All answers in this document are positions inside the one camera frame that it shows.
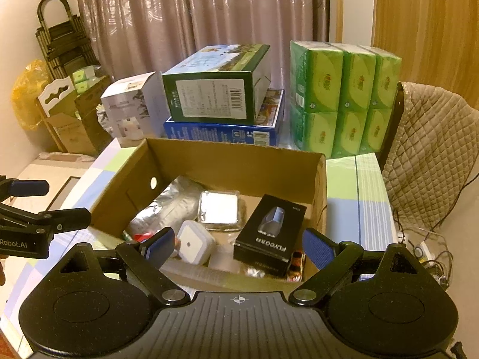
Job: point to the white humidifier box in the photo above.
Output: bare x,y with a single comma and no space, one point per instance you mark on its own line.
127,112

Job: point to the white power strip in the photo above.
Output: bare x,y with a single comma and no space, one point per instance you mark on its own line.
422,251

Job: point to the clear plastic bag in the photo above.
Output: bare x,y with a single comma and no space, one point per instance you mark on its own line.
104,119

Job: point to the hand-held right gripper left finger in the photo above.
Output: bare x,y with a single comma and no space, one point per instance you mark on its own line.
161,243

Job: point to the brown patterned curtain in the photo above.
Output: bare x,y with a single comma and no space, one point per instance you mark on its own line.
187,15

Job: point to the yellow plastic bag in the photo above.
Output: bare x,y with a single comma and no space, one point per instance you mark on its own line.
28,97

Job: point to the blue carton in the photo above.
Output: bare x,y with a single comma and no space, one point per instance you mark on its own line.
224,134

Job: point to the silver foil pouch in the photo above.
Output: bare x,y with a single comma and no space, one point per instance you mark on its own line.
168,205

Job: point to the green tissue multipack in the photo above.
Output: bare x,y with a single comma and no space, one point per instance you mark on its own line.
336,93

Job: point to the clear bag with hooks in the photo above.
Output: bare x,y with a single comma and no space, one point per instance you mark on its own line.
219,207

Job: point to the small toy car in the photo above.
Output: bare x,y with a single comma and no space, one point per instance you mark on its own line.
295,265

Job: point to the black folding ladder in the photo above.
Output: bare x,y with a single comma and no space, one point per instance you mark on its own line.
63,45

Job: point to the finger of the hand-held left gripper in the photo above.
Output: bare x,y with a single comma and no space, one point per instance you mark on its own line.
26,187
67,218

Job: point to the green carton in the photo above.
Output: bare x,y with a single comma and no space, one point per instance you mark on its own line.
213,97

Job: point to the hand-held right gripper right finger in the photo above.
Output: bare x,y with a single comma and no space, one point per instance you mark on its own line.
318,248

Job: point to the wooden door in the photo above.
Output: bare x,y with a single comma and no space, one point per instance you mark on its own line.
430,26

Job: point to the beige quilted chair cover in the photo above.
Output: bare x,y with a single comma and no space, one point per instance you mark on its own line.
430,149

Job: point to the white square night light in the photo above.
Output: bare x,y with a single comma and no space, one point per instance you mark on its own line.
192,243

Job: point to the cardboard box with white flap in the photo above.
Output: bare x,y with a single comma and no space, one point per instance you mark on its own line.
71,131

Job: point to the black product box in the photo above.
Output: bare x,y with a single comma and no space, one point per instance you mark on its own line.
269,232

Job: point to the small green tissue packs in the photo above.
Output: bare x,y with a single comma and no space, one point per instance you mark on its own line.
84,78

